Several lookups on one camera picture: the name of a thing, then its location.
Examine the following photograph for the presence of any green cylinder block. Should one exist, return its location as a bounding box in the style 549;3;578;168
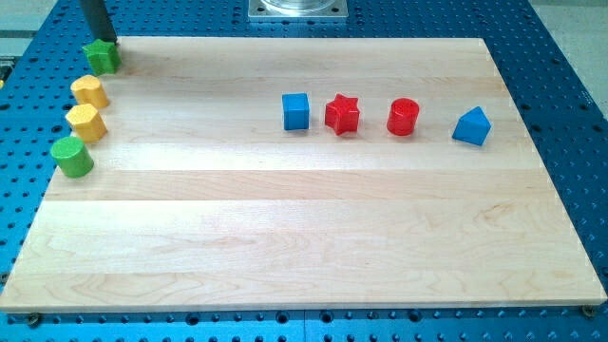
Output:
50;136;94;179

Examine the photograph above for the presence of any blue triangular prism block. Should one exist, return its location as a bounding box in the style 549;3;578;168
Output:
452;106;492;146

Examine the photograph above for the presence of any red star block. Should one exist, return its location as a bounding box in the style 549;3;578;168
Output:
324;93;360;136

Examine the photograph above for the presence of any red cylinder block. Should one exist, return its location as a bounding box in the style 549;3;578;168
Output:
387;98;420;136

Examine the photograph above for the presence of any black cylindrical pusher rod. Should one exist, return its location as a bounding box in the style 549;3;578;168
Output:
79;0;118;44

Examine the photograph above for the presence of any light wooden board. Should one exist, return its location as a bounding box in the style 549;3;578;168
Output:
1;36;606;313

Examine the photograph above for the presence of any yellow heart block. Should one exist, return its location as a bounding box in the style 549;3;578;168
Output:
70;75;110;108

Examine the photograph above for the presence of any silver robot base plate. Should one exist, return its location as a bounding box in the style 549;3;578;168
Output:
248;0;349;19

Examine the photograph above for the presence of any green star block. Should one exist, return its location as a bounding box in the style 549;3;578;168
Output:
83;39;122;75

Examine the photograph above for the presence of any yellow hexagon block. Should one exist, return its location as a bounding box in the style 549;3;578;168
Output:
66;104;107;143

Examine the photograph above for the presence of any left front board screw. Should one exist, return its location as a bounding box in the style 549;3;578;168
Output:
25;313;42;328

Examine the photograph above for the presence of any right front board screw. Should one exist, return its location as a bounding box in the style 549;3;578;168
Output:
580;305;596;318

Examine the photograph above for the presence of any blue cube block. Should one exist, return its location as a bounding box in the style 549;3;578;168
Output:
282;93;310;130

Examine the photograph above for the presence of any board screw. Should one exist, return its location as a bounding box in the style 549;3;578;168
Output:
580;305;596;318
25;313;42;328

